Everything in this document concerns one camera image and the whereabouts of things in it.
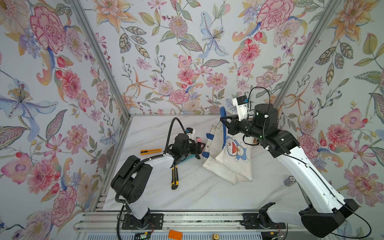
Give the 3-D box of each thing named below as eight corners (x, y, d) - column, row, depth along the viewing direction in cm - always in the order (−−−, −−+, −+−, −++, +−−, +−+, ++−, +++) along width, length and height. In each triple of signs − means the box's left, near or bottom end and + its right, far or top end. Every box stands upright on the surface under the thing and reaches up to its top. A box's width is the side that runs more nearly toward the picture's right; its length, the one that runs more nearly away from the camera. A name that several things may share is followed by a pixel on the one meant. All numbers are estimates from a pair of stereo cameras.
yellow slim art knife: (141, 154, 102) (140, 152, 100) (141, 152, 104) (140, 149, 101) (161, 151, 104) (161, 149, 102) (161, 149, 105) (160, 146, 103)
